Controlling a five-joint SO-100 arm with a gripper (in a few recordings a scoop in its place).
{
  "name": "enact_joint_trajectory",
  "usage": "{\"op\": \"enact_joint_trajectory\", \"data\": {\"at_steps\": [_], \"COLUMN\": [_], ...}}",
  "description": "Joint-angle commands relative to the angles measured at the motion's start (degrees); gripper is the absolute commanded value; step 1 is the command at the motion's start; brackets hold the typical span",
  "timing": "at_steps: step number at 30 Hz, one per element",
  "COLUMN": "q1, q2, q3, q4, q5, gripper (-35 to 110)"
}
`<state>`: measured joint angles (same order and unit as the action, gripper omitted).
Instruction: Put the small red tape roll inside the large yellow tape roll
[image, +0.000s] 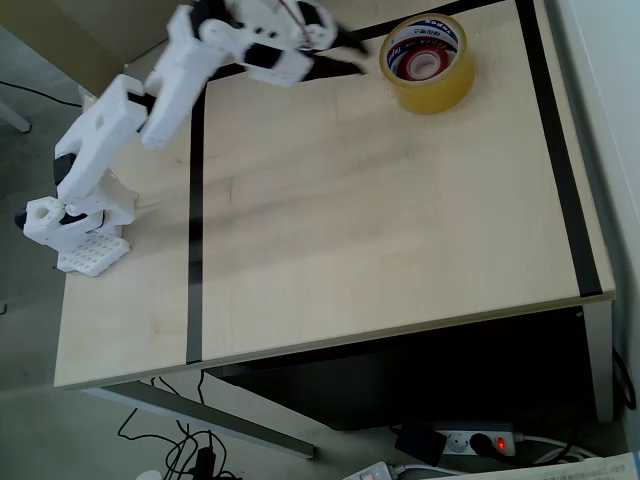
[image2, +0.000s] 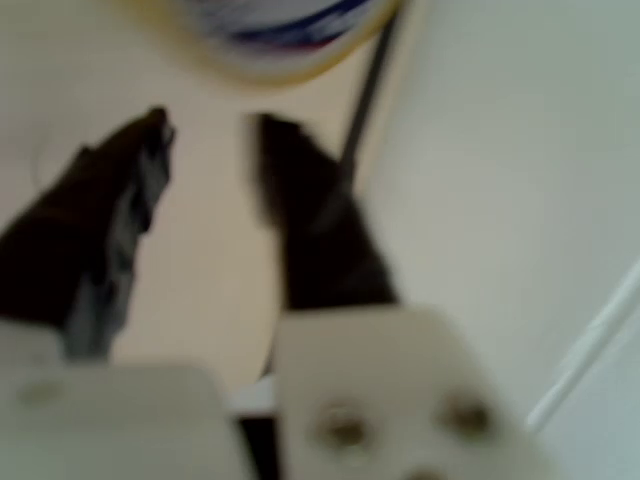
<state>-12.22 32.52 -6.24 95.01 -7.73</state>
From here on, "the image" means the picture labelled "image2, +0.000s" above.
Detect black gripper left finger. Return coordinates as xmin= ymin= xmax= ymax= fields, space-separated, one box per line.
xmin=0 ymin=106 xmax=177 ymax=360

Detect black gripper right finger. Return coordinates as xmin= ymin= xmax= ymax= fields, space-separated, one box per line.
xmin=246 ymin=112 xmax=559 ymax=480

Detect large yellow tape roll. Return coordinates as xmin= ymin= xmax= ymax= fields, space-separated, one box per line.
xmin=114 ymin=0 xmax=406 ymax=90

